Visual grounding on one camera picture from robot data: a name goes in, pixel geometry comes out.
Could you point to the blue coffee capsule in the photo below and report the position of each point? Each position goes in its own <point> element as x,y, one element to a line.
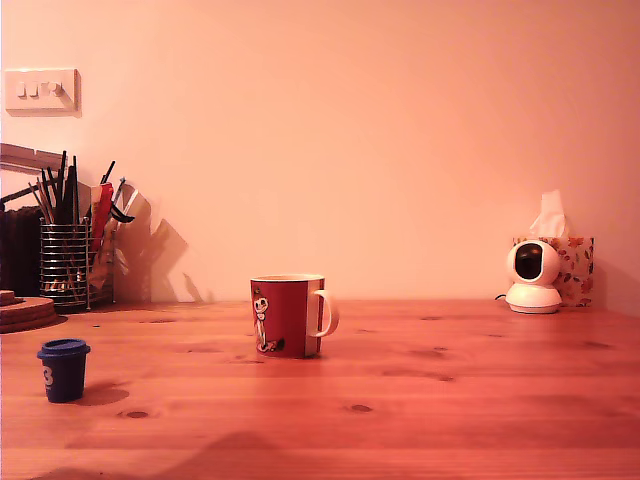
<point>62,372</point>

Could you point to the red cartoon mug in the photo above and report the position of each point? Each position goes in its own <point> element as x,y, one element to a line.
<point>287,315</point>

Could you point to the silver metal kitchen tool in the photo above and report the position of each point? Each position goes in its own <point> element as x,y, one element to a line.
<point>134,201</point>

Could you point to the black curved kitchen tool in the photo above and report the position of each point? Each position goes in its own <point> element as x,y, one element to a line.
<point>123,217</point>

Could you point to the red kitchen utensil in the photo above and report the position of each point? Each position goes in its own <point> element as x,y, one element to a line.
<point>102,211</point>

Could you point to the thin black stick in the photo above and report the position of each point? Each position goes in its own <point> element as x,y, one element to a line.
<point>64,181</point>
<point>109,172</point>

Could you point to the white tissue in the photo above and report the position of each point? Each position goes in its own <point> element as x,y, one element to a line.
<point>551,215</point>

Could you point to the black flat spatula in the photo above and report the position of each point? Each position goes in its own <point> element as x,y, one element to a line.
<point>72,201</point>

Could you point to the floral tissue box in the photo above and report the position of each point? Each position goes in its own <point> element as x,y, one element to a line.
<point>581,270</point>

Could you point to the dark chopstick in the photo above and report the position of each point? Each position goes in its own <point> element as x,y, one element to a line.
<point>49,196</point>

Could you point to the grey chopstick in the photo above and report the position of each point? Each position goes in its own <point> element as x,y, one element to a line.
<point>40,205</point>

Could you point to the thick round cork trivet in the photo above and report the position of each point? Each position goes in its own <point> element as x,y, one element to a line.
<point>31,315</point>

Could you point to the small white round camera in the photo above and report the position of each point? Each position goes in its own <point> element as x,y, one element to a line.
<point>534,295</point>

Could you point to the white light switch plate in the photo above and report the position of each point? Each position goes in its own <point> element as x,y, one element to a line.
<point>42,102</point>

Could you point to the grey metal rail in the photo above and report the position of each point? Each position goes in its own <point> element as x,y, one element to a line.
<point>21,156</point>

